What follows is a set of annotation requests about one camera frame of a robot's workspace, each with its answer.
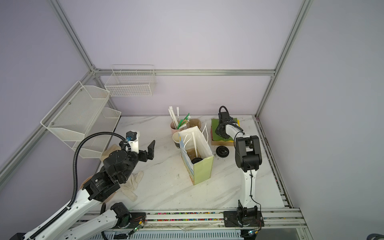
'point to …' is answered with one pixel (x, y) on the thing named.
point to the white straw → (195, 144)
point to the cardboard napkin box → (229, 143)
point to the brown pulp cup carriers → (194, 122)
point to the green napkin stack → (216, 137)
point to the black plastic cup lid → (196, 160)
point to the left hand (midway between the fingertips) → (143, 140)
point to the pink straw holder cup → (172, 129)
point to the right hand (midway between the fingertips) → (220, 131)
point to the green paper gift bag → (203, 170)
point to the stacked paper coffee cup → (176, 138)
